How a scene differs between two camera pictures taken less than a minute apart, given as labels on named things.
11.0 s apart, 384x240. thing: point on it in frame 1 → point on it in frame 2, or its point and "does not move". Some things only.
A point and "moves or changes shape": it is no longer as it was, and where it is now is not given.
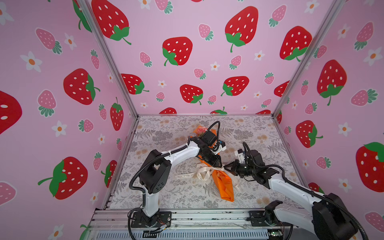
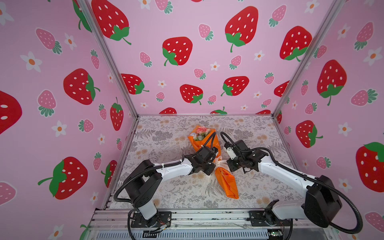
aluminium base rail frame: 187,224 does not move
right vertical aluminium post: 326,25 does not move
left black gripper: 217,159 → 209,170
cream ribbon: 203,172 moves or changes shape
